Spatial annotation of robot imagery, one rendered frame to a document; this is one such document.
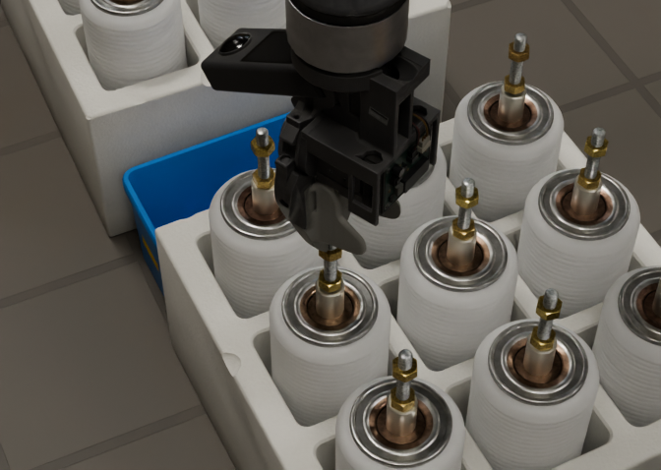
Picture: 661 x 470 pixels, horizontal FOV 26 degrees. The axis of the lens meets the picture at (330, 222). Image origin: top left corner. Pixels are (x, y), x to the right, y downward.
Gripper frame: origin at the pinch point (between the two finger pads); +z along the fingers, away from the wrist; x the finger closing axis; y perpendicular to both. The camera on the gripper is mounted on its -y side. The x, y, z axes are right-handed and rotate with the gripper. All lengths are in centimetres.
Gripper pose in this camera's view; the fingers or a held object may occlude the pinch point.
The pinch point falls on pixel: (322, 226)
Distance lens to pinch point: 105.1
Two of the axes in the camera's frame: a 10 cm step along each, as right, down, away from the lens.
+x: 6.0, -6.1, 5.1
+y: 8.0, 4.6, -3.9
